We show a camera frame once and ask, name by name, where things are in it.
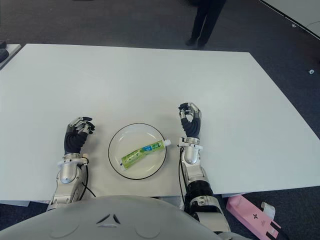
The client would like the person in dark trousers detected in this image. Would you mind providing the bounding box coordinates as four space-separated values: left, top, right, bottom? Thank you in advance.
184 0 227 49

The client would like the grey robot torso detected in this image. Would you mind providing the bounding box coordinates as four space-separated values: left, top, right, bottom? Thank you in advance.
0 195 241 240

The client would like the white plate black rim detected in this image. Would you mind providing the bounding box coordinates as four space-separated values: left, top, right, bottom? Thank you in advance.
107 122 168 180

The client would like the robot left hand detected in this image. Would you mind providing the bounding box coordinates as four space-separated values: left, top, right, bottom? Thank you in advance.
64 116 96 156

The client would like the white background table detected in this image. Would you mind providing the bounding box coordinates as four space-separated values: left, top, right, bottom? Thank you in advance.
259 0 320 40

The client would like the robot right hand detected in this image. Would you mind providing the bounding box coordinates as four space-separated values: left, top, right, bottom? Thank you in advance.
177 101 203 139

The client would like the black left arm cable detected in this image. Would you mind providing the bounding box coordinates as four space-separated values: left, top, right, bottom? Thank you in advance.
81 164 97 198

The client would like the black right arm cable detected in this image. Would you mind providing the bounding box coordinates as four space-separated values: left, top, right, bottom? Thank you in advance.
178 147 187 208

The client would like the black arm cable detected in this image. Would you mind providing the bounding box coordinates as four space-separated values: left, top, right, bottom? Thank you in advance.
178 147 187 208
81 164 97 198

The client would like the green white toothpaste tube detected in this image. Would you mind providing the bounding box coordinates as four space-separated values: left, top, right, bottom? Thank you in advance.
119 139 172 172

